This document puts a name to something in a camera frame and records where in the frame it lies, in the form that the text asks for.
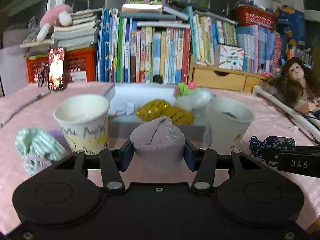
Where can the scribbled white paper cup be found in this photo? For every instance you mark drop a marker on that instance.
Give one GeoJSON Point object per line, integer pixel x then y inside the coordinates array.
{"type": "Point", "coordinates": [83, 120]}

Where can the white patterned label box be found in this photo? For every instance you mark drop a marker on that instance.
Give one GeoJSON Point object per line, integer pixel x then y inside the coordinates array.
{"type": "Point", "coordinates": [229, 57]}

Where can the white paper cup with drawing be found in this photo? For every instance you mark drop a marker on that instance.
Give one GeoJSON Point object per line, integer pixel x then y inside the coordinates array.
{"type": "Point", "coordinates": [227, 120]}

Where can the wooden drawer organizer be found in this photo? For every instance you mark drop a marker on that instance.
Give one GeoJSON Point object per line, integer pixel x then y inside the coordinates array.
{"type": "Point", "coordinates": [213, 77]}

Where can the pink green scrunchie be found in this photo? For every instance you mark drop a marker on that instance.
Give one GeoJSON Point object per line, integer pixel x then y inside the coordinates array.
{"type": "Point", "coordinates": [183, 89]}

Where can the row of upright books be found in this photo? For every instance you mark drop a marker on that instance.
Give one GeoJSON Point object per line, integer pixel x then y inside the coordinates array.
{"type": "Point", "coordinates": [135, 46]}

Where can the small black box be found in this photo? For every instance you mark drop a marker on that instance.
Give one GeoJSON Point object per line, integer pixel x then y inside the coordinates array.
{"type": "Point", "coordinates": [157, 79]}

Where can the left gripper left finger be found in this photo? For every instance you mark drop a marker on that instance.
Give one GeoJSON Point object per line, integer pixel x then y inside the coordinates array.
{"type": "Point", "coordinates": [112, 162]}

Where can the long-haired doll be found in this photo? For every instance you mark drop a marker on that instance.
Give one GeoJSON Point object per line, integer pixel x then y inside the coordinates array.
{"type": "Point", "coordinates": [297, 87]}

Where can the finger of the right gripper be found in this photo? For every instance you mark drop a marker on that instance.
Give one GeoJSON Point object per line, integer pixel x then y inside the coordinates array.
{"type": "Point", "coordinates": [274, 152]}

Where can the pink white plush toy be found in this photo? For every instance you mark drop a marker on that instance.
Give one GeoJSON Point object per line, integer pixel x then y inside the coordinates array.
{"type": "Point", "coordinates": [58, 16]}

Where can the blue cardboard box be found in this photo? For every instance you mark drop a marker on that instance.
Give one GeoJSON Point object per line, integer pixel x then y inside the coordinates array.
{"type": "Point", "coordinates": [291, 24]}

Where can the white pipe frame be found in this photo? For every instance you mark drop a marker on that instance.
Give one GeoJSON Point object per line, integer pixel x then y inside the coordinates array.
{"type": "Point", "coordinates": [307, 122]}

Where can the white paper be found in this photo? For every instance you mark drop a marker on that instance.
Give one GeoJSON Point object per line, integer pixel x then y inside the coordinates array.
{"type": "Point", "coordinates": [124, 108]}

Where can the stack of books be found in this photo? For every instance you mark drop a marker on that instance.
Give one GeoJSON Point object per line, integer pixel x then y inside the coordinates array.
{"type": "Point", "coordinates": [83, 32]}

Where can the smartphone on stand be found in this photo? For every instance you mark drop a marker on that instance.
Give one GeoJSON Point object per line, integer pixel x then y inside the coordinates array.
{"type": "Point", "coordinates": [56, 76]}

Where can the miniature bicycle model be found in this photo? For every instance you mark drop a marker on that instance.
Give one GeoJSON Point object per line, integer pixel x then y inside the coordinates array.
{"type": "Point", "coordinates": [43, 76]}

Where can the gold sequin pillow bow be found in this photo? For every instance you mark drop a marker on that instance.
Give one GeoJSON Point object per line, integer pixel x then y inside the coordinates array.
{"type": "Point", "coordinates": [160, 108]}

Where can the green checked drawstring pouch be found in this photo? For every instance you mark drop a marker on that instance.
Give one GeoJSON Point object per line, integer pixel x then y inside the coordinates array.
{"type": "Point", "coordinates": [38, 149]}

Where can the white plush cat toy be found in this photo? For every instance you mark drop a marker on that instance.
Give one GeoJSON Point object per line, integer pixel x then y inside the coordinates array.
{"type": "Point", "coordinates": [194, 101]}

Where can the dark blue patterned pouch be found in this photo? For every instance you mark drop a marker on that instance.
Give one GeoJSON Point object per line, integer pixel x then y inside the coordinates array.
{"type": "Point", "coordinates": [280, 143]}

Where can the red basket on top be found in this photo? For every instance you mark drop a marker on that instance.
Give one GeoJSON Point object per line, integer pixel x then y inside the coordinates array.
{"type": "Point", "coordinates": [247, 15]}

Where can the grey knitted soft hat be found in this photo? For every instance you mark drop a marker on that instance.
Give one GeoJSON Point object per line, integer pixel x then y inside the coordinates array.
{"type": "Point", "coordinates": [159, 144]}

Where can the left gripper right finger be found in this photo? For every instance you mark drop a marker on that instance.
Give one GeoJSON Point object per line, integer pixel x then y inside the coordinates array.
{"type": "Point", "coordinates": [203, 162]}

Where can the white grey cardboard box tray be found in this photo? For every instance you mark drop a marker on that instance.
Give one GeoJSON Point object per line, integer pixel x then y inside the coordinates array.
{"type": "Point", "coordinates": [142, 93]}

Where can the grey plush toy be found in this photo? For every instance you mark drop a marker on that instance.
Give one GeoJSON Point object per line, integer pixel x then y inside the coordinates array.
{"type": "Point", "coordinates": [33, 29]}

